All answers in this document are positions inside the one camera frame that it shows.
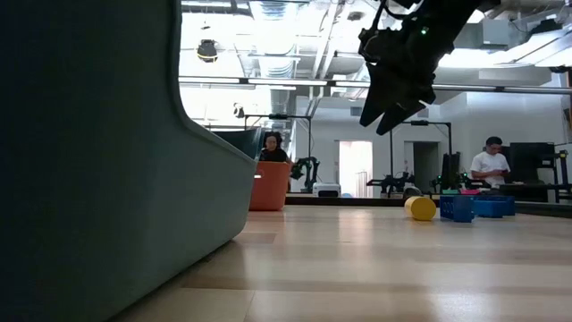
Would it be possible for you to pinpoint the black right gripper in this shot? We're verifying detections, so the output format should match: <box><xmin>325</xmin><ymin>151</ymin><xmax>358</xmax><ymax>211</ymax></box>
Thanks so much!
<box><xmin>358</xmin><ymin>17</ymin><xmax>442</xmax><ymax>135</ymax></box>

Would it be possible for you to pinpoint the yellow toy block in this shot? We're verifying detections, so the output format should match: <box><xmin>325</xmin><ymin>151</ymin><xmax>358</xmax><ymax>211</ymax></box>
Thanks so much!
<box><xmin>403</xmin><ymin>195</ymin><xmax>438</xmax><ymax>222</ymax></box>

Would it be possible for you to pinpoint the blue toy block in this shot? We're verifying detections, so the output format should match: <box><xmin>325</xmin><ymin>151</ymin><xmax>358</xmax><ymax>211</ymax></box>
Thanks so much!
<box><xmin>484</xmin><ymin>194</ymin><xmax>517</xmax><ymax>216</ymax></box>
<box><xmin>439</xmin><ymin>195</ymin><xmax>475</xmax><ymax>224</ymax></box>

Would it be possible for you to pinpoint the white box device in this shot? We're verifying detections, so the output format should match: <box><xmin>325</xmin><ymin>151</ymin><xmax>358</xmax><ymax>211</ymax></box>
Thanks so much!
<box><xmin>312</xmin><ymin>182</ymin><xmax>342</xmax><ymax>199</ymax></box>

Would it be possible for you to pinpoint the person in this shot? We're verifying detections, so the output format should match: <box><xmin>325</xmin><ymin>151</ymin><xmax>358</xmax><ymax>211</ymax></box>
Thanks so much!
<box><xmin>469</xmin><ymin>136</ymin><xmax>511</xmax><ymax>190</ymax></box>
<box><xmin>258</xmin><ymin>131</ymin><xmax>291</xmax><ymax>163</ymax></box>

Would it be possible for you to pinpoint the small orange plastic bin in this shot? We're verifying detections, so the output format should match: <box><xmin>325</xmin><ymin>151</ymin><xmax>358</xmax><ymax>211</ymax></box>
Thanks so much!
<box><xmin>248</xmin><ymin>160</ymin><xmax>292</xmax><ymax>212</ymax></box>

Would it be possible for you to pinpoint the black overhead crossbar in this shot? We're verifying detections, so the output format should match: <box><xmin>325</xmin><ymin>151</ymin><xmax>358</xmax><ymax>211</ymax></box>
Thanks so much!
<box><xmin>178</xmin><ymin>75</ymin><xmax>572</xmax><ymax>95</ymax></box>

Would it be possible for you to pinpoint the black background cabinet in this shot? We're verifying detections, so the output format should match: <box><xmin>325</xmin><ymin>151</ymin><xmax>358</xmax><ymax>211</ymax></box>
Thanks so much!
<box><xmin>509</xmin><ymin>141</ymin><xmax>558</xmax><ymax>184</ymax></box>

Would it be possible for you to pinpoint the teal plastic bin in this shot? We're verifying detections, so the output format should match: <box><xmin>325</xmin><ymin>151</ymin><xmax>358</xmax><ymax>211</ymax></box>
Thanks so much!
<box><xmin>0</xmin><ymin>0</ymin><xmax>265</xmax><ymax>322</ymax></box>

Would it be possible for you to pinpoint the black gantry frame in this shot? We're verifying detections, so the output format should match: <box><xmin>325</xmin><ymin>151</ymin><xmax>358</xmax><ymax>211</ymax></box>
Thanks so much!
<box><xmin>389</xmin><ymin>119</ymin><xmax>452</xmax><ymax>180</ymax></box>
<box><xmin>243</xmin><ymin>114</ymin><xmax>313</xmax><ymax>193</ymax></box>

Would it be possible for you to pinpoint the black metal table frame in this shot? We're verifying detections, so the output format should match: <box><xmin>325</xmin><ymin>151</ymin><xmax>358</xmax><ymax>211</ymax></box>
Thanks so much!
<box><xmin>285</xmin><ymin>195</ymin><xmax>572</xmax><ymax>219</ymax></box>

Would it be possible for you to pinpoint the black hanging camera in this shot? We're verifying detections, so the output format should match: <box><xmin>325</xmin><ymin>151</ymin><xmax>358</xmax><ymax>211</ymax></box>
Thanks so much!
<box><xmin>196</xmin><ymin>38</ymin><xmax>219</xmax><ymax>64</ymax></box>

